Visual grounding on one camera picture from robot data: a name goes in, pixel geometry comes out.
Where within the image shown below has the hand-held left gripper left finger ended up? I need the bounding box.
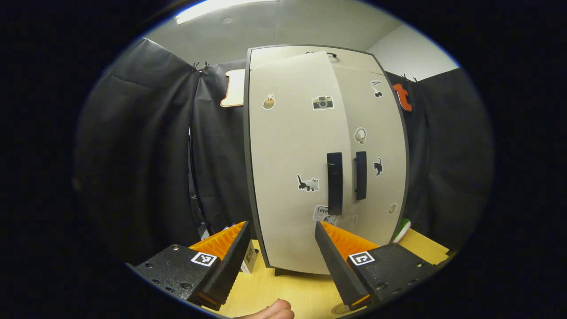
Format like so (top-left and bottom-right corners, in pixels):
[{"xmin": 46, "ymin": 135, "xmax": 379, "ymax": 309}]
[{"xmin": 133, "ymin": 221, "xmax": 252, "ymax": 311}]

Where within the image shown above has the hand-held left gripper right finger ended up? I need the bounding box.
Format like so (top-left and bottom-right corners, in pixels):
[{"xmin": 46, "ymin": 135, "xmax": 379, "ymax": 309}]
[{"xmin": 315, "ymin": 221, "xmax": 437, "ymax": 311}]

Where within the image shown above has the white cabinet door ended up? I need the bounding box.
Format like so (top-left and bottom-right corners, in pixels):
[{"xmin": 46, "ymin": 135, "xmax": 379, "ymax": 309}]
[
  {"xmin": 331, "ymin": 66, "xmax": 409, "ymax": 246},
  {"xmin": 248, "ymin": 51, "xmax": 350, "ymax": 275}
]

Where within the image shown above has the white and grey cabinet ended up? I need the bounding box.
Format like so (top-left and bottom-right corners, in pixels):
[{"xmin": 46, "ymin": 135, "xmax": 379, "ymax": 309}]
[{"xmin": 242, "ymin": 44, "xmax": 411, "ymax": 277}]

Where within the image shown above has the toy watermelon slice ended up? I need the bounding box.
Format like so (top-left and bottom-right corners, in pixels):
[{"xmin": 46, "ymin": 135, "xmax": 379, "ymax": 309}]
[{"xmin": 392, "ymin": 218, "xmax": 412, "ymax": 245}]

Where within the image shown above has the black backdrop cloth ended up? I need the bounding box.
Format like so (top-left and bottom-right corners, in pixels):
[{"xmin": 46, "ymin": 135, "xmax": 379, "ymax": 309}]
[{"xmin": 73, "ymin": 38, "xmax": 495, "ymax": 266}]

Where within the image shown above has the black door handle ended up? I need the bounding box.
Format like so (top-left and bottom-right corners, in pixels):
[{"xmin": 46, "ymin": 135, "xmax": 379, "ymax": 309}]
[
  {"xmin": 326, "ymin": 152, "xmax": 344, "ymax": 216},
  {"xmin": 355, "ymin": 151, "xmax": 368, "ymax": 201}
]

